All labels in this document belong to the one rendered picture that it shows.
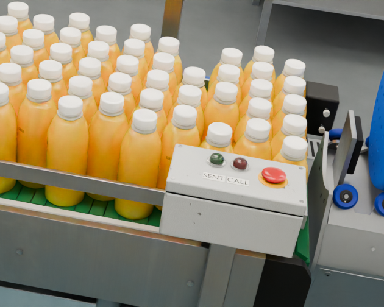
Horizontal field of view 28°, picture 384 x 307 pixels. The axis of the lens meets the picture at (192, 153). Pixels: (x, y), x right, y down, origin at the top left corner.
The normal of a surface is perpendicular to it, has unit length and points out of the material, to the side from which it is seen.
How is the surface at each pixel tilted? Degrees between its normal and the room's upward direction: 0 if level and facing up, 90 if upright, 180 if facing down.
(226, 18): 0
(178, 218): 90
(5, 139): 90
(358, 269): 90
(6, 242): 90
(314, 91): 0
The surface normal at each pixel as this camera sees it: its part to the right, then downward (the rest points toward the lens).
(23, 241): -0.11, 0.54
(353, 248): -0.06, 0.24
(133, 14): 0.15, -0.82
